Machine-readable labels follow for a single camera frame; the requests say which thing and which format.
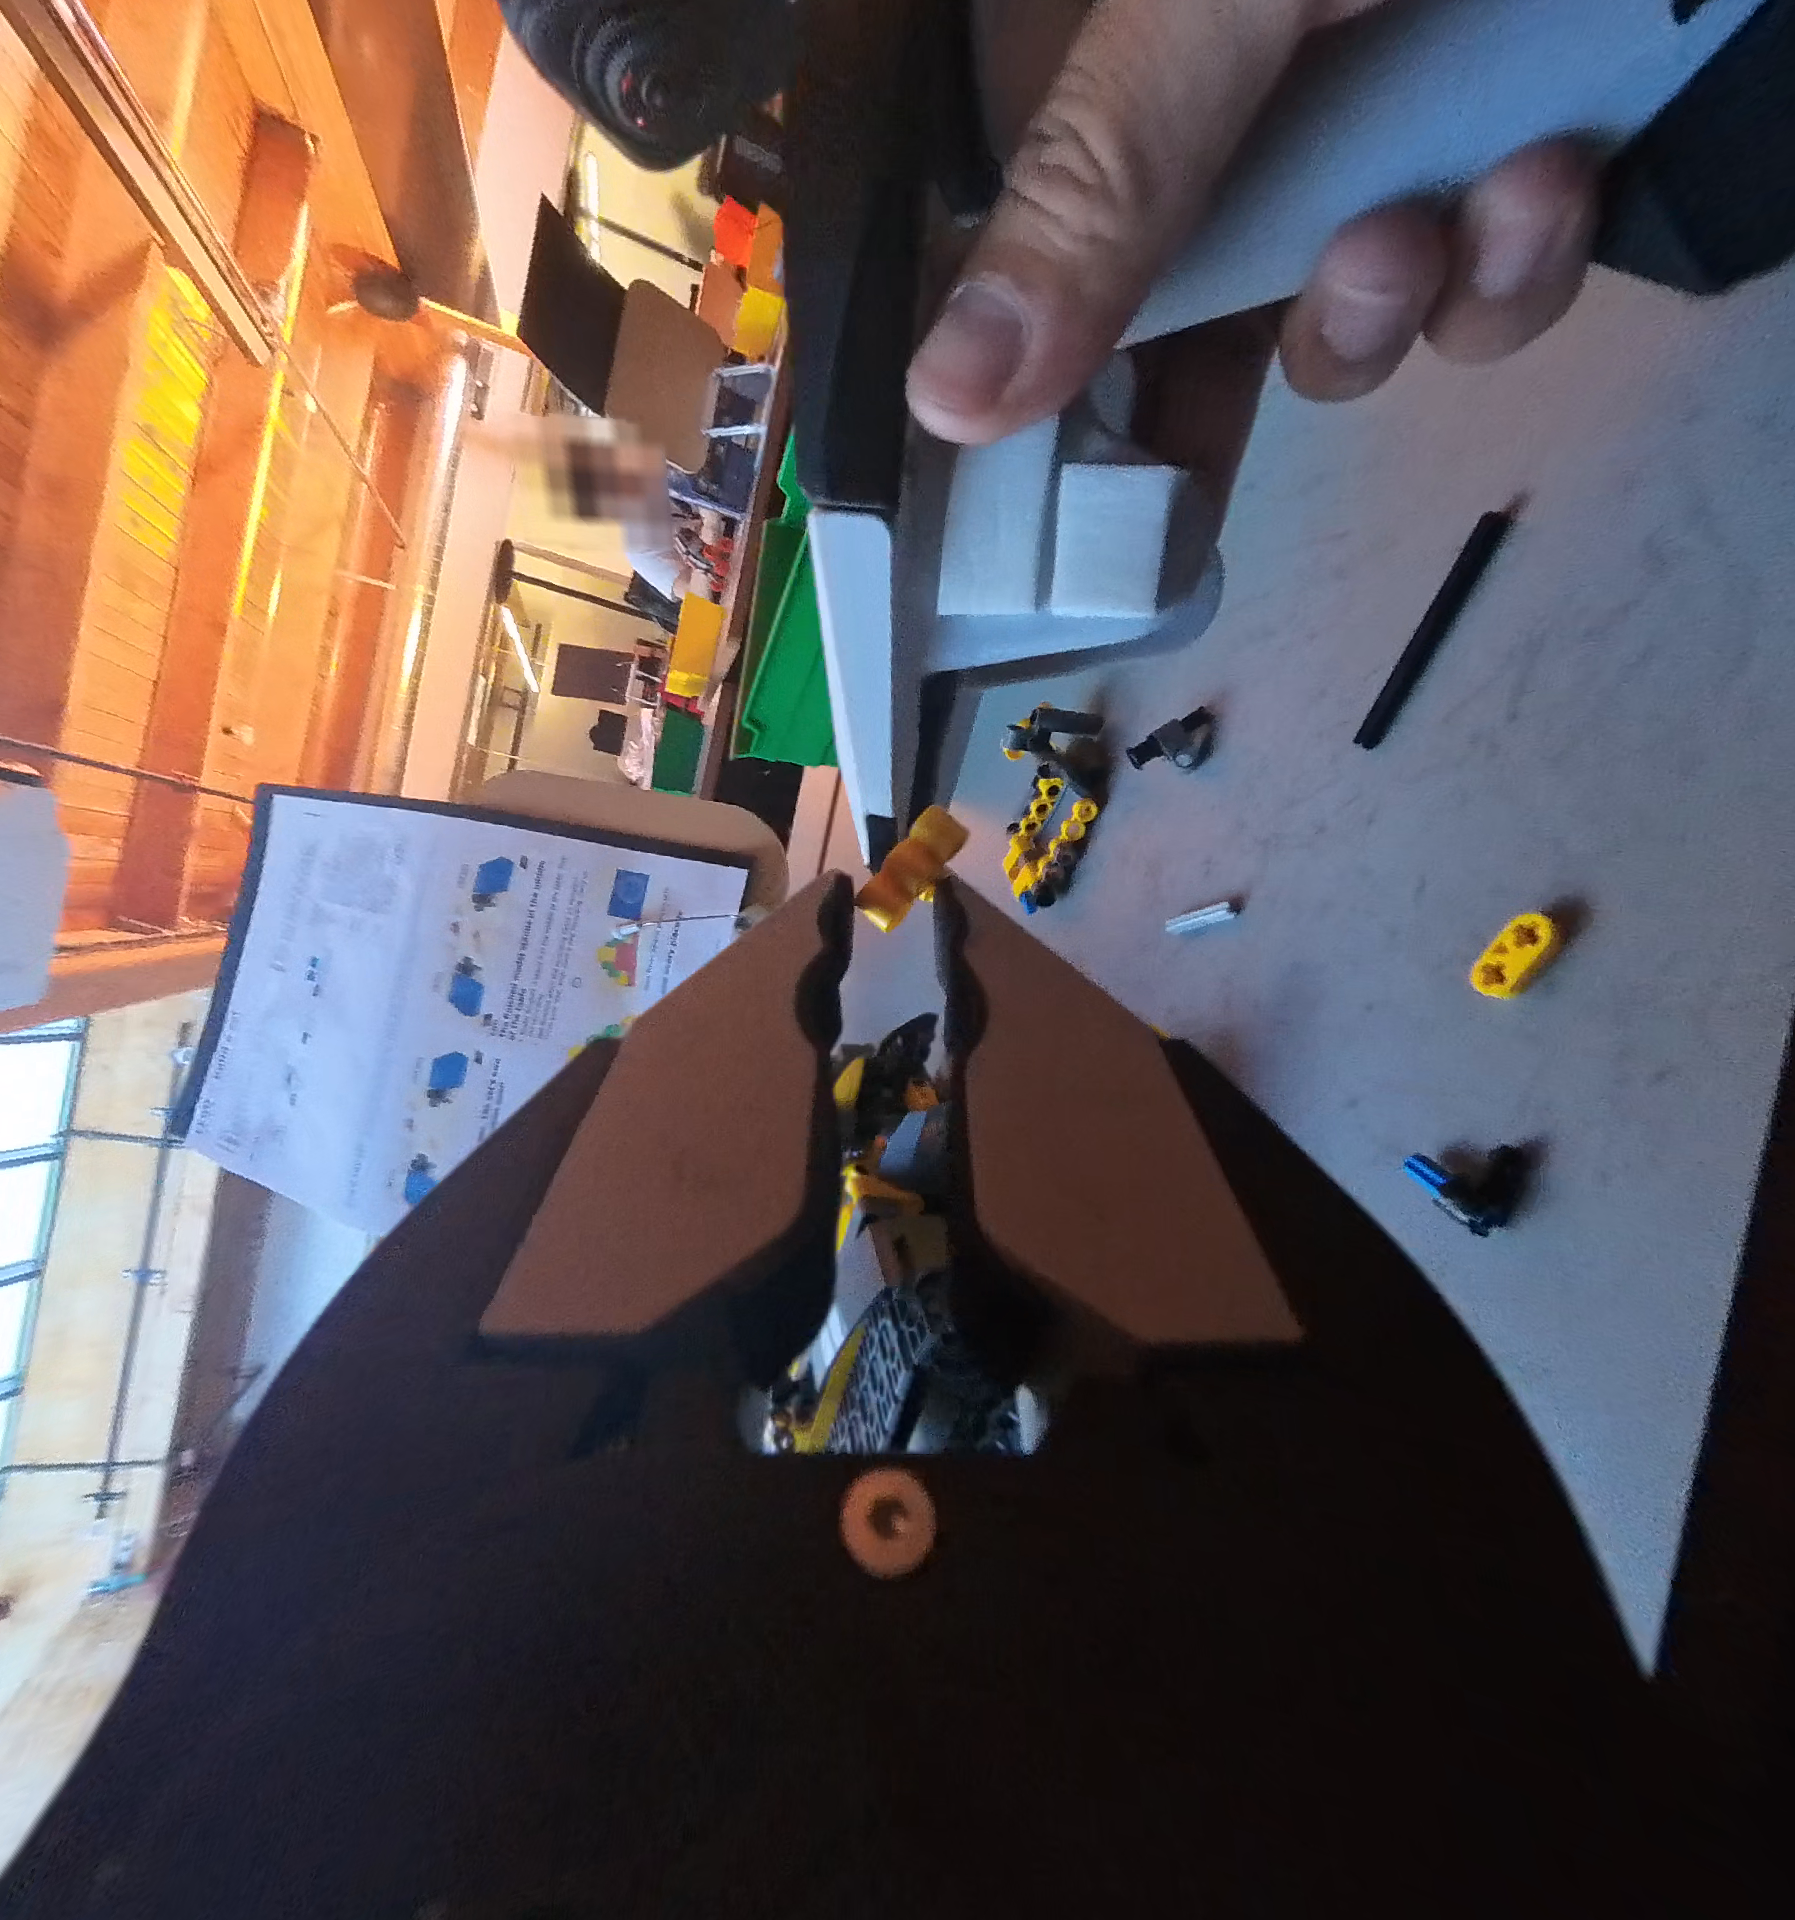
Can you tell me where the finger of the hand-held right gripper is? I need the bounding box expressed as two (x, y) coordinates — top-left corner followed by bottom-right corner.
(807, 418), (1063, 873)
(904, 466), (1226, 863)

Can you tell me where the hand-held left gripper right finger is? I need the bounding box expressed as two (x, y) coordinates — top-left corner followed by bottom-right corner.
(931, 876), (1306, 1349)

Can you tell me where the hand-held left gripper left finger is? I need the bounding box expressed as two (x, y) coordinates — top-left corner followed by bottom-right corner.
(473, 873), (859, 1345)

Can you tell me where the yellow bent brick piece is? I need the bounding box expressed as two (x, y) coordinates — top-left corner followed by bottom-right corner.
(855, 804), (970, 935)

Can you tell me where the black connector with blue pin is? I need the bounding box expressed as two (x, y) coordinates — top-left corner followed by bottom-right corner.
(1404, 1142), (1530, 1238)

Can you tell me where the small yellow two-hole beam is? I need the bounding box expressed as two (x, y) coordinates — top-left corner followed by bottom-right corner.
(1466, 906), (1575, 1000)

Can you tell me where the person's right hand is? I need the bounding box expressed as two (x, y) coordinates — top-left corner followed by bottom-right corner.
(905, 0), (1608, 505)

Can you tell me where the green plastic bin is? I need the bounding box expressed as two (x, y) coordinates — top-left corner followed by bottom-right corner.
(654, 435), (839, 798)

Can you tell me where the yellow black toy tracked vehicle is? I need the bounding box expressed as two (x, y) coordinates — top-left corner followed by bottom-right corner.
(768, 1011), (1049, 1456)

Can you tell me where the black panel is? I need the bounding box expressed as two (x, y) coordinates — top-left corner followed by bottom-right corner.
(520, 196), (630, 407)

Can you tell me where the long black axle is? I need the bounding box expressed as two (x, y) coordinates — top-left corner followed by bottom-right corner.
(1354, 509), (1516, 753)

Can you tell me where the printed instruction sheet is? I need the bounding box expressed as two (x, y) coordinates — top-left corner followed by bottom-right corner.
(185, 796), (749, 1233)

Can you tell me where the black pole stand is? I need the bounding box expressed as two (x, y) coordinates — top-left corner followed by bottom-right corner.
(495, 541), (690, 632)

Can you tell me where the long ceiling light fixture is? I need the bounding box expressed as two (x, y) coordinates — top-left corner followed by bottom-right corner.
(0, 0), (277, 370)

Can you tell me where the yellow and grey brick frame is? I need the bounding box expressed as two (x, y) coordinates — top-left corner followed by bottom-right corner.
(1002, 704), (1111, 914)

